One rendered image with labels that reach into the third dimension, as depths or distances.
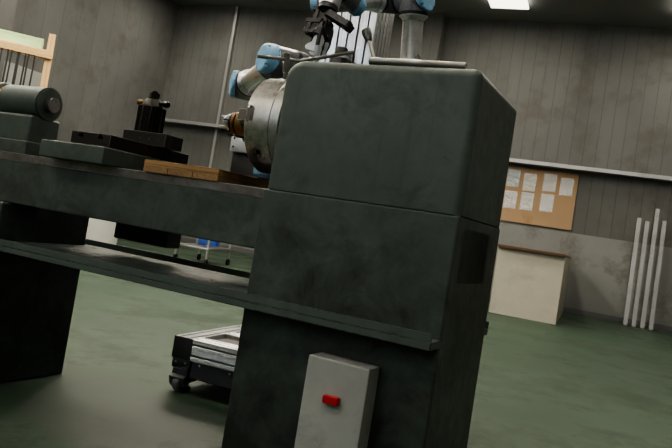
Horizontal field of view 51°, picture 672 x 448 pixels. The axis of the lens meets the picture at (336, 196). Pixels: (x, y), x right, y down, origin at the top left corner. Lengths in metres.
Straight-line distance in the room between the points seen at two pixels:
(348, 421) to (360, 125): 0.79
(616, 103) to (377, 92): 10.79
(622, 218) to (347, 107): 10.57
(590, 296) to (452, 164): 10.56
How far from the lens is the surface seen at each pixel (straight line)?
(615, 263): 12.37
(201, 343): 3.05
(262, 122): 2.22
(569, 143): 12.55
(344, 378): 1.90
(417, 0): 2.91
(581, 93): 12.71
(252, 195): 2.18
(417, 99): 1.95
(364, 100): 2.00
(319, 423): 1.95
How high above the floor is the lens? 0.79
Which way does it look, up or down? 2 degrees up
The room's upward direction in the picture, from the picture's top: 9 degrees clockwise
